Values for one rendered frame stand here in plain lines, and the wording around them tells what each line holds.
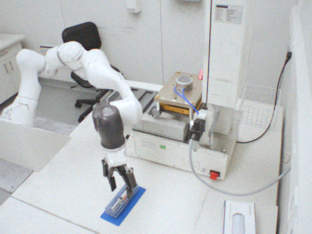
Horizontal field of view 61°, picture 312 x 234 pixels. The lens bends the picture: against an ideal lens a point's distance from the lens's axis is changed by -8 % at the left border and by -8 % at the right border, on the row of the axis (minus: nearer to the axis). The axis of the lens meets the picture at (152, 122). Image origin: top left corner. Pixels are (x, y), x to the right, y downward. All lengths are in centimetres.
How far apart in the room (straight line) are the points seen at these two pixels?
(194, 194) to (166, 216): 17
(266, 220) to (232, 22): 75
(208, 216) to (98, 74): 71
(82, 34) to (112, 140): 218
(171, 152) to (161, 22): 174
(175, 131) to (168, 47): 173
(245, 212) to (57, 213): 78
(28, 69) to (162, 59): 174
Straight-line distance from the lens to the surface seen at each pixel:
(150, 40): 292
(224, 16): 95
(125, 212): 123
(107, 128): 92
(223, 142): 126
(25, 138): 138
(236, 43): 97
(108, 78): 114
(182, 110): 123
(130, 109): 101
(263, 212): 121
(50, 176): 147
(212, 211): 117
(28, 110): 152
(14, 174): 157
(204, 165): 129
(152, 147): 134
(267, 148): 156
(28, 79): 153
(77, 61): 128
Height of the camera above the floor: 174
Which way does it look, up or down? 36 degrees down
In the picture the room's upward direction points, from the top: 4 degrees counter-clockwise
